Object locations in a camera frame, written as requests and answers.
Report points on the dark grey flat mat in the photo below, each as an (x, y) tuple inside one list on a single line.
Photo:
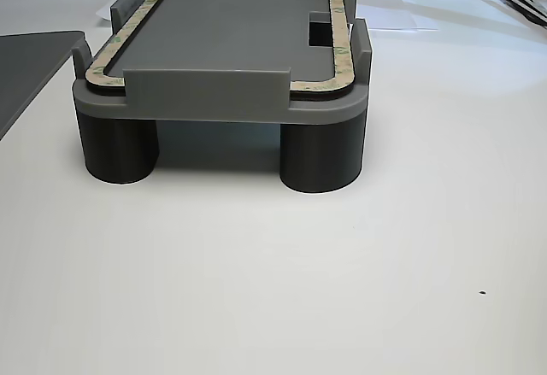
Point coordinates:
[(25, 72)]

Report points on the beige rectangular frame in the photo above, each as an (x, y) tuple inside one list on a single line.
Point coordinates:
[(342, 50)]

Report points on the white paper sheet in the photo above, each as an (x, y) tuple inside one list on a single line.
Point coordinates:
[(397, 18)]

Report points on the grey plastic holder tray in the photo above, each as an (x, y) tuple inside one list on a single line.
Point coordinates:
[(205, 89)]

